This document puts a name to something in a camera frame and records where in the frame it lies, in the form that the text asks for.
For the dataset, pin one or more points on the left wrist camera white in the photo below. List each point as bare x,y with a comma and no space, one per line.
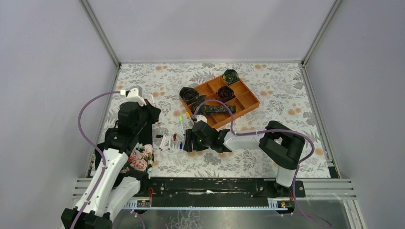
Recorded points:
132,95

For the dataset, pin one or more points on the floral table cloth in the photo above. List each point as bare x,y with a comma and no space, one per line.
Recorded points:
283,97

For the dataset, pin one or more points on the rolled dark tie centre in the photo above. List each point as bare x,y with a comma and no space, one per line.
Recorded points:
225,94

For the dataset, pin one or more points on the orange compartment tray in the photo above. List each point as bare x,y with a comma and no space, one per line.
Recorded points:
237,96

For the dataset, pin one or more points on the rolled dark tie top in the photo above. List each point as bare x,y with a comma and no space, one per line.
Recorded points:
230,76

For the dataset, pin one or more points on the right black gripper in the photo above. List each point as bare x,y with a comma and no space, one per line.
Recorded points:
191,140

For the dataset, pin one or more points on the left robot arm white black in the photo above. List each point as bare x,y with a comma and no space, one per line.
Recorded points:
102,201

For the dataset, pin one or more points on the rolled dark tie left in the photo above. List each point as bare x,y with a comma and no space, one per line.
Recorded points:
189,95

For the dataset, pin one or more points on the unrolled dark patterned tie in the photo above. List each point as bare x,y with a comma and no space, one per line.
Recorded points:
210,110

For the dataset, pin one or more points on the rolled dark tie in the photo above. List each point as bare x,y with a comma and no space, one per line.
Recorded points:
230,76
225,94
189,95

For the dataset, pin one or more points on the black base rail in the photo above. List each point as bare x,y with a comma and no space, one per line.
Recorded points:
216,192

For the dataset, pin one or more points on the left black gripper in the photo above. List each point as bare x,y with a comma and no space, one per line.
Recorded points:
152,113

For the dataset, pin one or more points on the white pen on table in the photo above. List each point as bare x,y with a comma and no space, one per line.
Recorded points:
162,144

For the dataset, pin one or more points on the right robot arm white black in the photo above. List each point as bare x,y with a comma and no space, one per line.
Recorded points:
283,145

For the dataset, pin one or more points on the black floral cloth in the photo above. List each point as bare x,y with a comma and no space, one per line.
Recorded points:
140,159

